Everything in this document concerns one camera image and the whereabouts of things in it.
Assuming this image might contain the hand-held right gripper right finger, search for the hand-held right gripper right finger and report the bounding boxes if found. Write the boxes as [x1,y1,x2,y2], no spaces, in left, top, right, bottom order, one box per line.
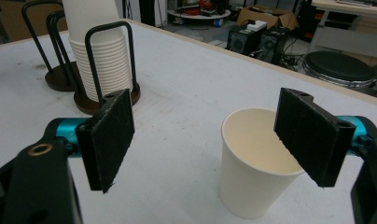
[273,87,377,189]

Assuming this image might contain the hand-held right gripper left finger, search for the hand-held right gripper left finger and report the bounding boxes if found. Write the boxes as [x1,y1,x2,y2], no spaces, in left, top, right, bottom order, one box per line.
[44,88,136,194]

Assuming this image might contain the stack of white cups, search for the stack of white cups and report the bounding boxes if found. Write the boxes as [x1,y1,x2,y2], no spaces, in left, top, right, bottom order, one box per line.
[62,0,135,103]

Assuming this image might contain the brown cup holder rack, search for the brown cup holder rack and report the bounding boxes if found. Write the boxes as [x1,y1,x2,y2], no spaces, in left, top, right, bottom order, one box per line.
[21,0,142,117]

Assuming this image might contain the white paper cup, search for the white paper cup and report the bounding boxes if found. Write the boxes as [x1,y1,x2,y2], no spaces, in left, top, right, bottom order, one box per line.
[219,106,306,220]

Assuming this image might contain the black round stool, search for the black round stool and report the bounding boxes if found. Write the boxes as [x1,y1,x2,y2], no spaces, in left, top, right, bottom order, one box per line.
[301,49,377,89]

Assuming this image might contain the black computer tower green label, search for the black computer tower green label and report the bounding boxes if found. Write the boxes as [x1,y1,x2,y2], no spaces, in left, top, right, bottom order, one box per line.
[226,24,263,58]

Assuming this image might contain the white-legged desk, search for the white-legged desk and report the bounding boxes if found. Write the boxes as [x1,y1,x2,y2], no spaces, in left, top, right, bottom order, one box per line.
[307,0,377,61]

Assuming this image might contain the white box on tower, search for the white box on tower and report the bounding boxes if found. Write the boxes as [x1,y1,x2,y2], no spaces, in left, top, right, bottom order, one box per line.
[244,20,268,33]

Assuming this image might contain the small brown cardboard box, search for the small brown cardboard box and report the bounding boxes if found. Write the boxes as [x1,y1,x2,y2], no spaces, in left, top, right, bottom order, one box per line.
[235,5,300,31]

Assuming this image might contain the round white table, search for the round white table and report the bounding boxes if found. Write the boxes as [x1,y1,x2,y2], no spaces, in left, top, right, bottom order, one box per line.
[166,7,232,21]

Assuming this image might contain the tangle of floor cables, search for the tangle of floor cables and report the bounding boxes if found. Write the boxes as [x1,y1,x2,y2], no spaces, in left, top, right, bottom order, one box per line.
[278,36,306,70]

